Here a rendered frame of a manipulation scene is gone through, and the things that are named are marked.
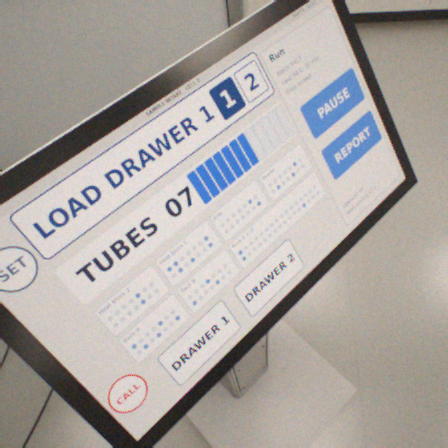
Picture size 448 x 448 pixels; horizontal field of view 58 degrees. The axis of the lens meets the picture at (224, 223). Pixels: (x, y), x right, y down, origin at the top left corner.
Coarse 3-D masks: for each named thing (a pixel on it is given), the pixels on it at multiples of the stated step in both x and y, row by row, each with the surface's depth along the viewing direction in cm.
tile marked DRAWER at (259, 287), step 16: (288, 240) 48; (272, 256) 47; (288, 256) 49; (256, 272) 47; (272, 272) 48; (288, 272) 49; (240, 288) 46; (256, 288) 47; (272, 288) 48; (256, 304) 47
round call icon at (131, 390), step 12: (132, 372) 41; (120, 384) 40; (132, 384) 41; (144, 384) 42; (108, 396) 40; (120, 396) 41; (132, 396) 41; (144, 396) 42; (120, 408) 41; (132, 408) 41
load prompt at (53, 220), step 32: (256, 64) 44; (192, 96) 41; (224, 96) 42; (256, 96) 44; (160, 128) 40; (192, 128) 41; (224, 128) 43; (96, 160) 37; (128, 160) 38; (160, 160) 40; (64, 192) 36; (96, 192) 37; (128, 192) 39; (32, 224) 35; (64, 224) 36; (96, 224) 38
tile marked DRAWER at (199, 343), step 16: (224, 304) 45; (208, 320) 44; (224, 320) 45; (192, 336) 44; (208, 336) 45; (224, 336) 46; (176, 352) 43; (192, 352) 44; (208, 352) 45; (176, 368) 43; (192, 368) 44
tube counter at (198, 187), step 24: (264, 120) 45; (288, 120) 47; (240, 144) 44; (264, 144) 45; (192, 168) 42; (216, 168) 43; (240, 168) 44; (168, 192) 41; (192, 192) 42; (216, 192) 43; (168, 216) 41; (192, 216) 42
